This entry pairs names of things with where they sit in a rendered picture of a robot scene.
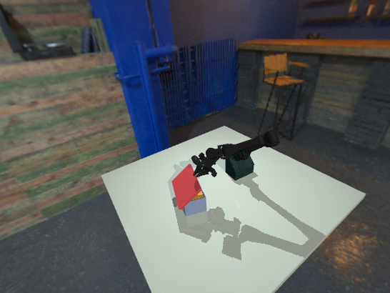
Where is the blue open box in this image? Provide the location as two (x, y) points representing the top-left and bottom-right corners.
(184, 190), (207, 216)

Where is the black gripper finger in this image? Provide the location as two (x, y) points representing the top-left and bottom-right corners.
(196, 168), (209, 177)
(193, 166), (202, 176)

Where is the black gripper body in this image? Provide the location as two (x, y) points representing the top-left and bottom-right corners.
(191, 155), (217, 177)

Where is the red rectangular lid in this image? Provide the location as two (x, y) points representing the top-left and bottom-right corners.
(172, 164), (202, 210)

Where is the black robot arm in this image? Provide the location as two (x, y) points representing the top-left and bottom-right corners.
(199, 130), (280, 162)

